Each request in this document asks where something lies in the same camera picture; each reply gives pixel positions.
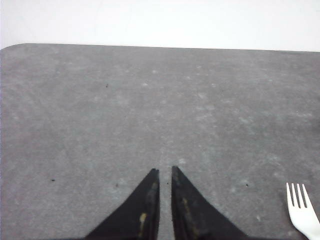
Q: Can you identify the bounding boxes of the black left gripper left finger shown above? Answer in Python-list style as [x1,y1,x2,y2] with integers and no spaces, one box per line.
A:
[85,168,160,240]

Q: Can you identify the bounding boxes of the white plastic fork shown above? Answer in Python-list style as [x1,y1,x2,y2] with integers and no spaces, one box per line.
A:
[286,182,320,240]

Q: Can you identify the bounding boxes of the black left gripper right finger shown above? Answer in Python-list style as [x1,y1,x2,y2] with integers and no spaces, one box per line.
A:
[170,165,251,240]

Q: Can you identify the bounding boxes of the grey table mat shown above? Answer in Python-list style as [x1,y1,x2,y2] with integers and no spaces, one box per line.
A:
[0,44,320,240]

